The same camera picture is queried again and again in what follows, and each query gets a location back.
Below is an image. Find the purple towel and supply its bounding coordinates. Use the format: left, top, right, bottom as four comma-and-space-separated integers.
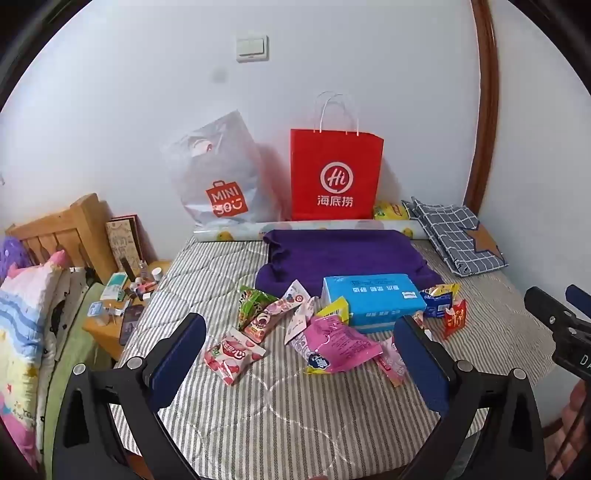
255, 228, 445, 308

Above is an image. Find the checkered grey cloth with star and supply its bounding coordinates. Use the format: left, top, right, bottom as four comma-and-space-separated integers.
401, 197, 509, 278

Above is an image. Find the wooden door frame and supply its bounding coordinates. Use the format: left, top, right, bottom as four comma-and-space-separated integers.
464, 0, 500, 215

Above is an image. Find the colourful printed pillow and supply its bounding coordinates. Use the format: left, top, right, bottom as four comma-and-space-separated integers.
0, 251, 70, 467

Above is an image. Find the wooden headboard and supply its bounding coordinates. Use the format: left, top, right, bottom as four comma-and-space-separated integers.
6, 193, 118, 284

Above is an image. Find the blue yellow snack packet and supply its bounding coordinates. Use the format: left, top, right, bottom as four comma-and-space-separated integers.
419, 284, 461, 319

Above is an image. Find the yellow candy bag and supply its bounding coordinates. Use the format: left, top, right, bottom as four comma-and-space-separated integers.
373, 202, 411, 221

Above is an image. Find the green snack packet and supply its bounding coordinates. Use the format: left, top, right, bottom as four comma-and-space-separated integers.
238, 285, 278, 330

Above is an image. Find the strawberry candy packet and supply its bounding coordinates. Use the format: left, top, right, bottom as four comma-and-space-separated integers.
203, 330, 267, 386

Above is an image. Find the brown book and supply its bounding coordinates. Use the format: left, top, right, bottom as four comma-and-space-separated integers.
105, 213, 145, 282

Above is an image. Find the large pink snack packet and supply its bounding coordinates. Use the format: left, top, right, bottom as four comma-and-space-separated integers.
295, 315, 384, 374

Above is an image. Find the pink bear snack packet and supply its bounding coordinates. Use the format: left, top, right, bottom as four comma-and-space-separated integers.
242, 298, 296, 344

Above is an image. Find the white plastic shopping bag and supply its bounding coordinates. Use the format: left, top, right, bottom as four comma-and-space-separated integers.
161, 110, 284, 223

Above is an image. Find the red paper bag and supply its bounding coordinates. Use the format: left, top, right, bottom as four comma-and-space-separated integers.
290, 91, 385, 221

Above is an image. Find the pink white snack packet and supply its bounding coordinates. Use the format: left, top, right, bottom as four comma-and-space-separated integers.
281, 280, 318, 344

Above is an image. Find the small pink snack packet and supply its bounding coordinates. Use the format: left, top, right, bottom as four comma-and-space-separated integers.
376, 337, 409, 387

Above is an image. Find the wooden nightstand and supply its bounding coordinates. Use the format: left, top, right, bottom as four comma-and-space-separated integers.
82, 261, 172, 363

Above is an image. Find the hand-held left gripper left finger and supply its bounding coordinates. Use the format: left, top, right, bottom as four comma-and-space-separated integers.
53, 313, 207, 480

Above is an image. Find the small red snack packet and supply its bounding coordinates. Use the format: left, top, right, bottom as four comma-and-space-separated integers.
443, 299, 467, 340

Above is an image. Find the green blanket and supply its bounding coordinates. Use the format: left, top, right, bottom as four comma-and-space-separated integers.
41, 282, 121, 480

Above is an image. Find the striped bed quilt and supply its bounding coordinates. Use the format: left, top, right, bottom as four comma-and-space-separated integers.
113, 233, 561, 480

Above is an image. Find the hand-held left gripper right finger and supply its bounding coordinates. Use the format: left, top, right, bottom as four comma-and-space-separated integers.
392, 315, 548, 480

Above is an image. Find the black phone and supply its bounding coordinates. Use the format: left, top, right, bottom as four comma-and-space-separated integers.
119, 305, 145, 346

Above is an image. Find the green tissue packet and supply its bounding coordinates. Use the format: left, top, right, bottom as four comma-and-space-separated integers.
100, 272, 130, 301

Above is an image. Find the purple plush toy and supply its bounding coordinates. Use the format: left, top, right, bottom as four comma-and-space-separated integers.
0, 235, 33, 278

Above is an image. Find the white light switch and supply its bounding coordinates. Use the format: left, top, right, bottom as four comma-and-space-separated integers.
235, 34, 269, 63

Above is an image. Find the printed paper roll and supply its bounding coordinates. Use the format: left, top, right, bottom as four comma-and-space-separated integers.
193, 219, 419, 243

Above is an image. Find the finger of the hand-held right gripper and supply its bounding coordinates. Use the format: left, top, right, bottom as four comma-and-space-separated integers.
524, 286, 578, 335
566, 285, 591, 320

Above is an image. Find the blue tissue pack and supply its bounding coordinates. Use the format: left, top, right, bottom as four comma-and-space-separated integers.
322, 274, 428, 334

